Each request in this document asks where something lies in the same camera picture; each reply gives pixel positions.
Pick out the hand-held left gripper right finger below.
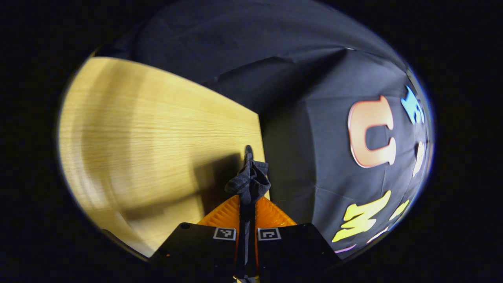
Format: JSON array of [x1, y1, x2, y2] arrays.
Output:
[[254, 196, 342, 279]]

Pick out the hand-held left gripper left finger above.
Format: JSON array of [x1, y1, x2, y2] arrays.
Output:
[[149, 195, 242, 279]]

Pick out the black backdrop cloth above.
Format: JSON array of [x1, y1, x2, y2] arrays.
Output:
[[94, 0, 435, 260]]

